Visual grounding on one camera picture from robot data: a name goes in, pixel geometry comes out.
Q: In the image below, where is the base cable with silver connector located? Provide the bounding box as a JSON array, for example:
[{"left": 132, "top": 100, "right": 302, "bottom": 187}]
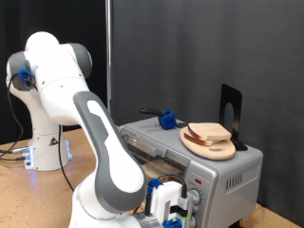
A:
[{"left": 9, "top": 146, "right": 30, "bottom": 155}]

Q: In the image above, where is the round wooden cutting board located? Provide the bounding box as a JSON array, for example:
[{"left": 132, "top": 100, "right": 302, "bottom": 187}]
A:
[{"left": 179, "top": 126, "right": 237, "bottom": 162}]

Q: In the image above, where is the blue cable clip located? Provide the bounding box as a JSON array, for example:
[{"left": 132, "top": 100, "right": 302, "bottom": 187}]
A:
[
  {"left": 146, "top": 178, "right": 162, "bottom": 195},
  {"left": 17, "top": 67, "right": 36, "bottom": 90}
]

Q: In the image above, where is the black metal bookend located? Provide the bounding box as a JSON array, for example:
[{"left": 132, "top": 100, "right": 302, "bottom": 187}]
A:
[{"left": 218, "top": 83, "right": 249, "bottom": 152}]

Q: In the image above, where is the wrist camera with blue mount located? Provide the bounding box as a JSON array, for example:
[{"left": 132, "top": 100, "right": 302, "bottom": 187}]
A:
[{"left": 162, "top": 195, "right": 195, "bottom": 228}]

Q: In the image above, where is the spatula with blue grip block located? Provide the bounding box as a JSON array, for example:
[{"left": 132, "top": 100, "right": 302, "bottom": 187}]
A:
[{"left": 138, "top": 107, "right": 190, "bottom": 131}]

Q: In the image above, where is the silver toaster oven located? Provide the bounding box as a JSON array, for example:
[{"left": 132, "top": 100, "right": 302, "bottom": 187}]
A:
[{"left": 118, "top": 115, "right": 264, "bottom": 228}]

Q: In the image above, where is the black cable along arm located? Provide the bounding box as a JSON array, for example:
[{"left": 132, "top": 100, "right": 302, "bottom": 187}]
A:
[{"left": 0, "top": 74, "right": 188, "bottom": 199}]

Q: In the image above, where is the vertical metal pole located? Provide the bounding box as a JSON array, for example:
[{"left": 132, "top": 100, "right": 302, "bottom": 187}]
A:
[{"left": 105, "top": 0, "right": 113, "bottom": 117}]

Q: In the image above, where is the silver oven knob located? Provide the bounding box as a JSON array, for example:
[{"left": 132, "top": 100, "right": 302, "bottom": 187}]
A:
[{"left": 186, "top": 189, "right": 202, "bottom": 207}]

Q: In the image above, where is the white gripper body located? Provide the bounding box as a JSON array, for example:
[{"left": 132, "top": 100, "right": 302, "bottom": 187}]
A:
[{"left": 151, "top": 180, "right": 184, "bottom": 222}]

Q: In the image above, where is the black base cable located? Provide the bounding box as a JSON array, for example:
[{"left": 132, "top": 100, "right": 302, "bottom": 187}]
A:
[{"left": 0, "top": 155, "right": 28, "bottom": 162}]

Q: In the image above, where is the glass oven door with handle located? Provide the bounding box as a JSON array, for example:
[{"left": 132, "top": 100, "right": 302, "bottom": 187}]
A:
[{"left": 119, "top": 126, "right": 193, "bottom": 191}]

